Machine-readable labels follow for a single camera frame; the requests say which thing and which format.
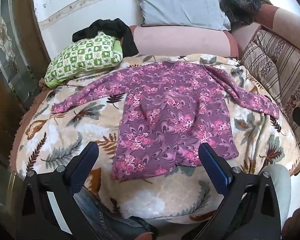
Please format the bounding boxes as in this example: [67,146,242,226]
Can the purple floral long-sleeve shirt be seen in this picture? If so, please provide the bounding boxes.
[52,61,279,180]

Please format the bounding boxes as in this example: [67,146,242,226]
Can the person right hand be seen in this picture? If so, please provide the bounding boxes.
[282,207,300,240]

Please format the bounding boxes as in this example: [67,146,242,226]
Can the striped brown floral quilt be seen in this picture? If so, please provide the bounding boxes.
[242,29,300,147]

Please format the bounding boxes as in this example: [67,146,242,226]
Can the blue jeans leg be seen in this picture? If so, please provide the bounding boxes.
[74,188,158,239]

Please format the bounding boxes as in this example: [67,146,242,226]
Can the dark furry cushion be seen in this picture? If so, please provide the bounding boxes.
[219,0,272,30]

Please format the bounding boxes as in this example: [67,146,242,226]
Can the pink bolster cushion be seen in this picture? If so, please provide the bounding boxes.
[130,25,239,57]

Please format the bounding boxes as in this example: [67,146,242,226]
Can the wooden glass-panel door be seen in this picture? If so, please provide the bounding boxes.
[0,0,50,159]

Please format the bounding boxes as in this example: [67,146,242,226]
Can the green white patterned pillow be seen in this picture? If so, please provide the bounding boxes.
[44,31,123,88]

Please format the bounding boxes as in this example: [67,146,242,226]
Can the grey pillow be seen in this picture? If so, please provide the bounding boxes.
[138,0,231,31]

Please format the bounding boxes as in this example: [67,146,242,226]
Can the black garment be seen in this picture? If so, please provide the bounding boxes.
[72,18,139,57]

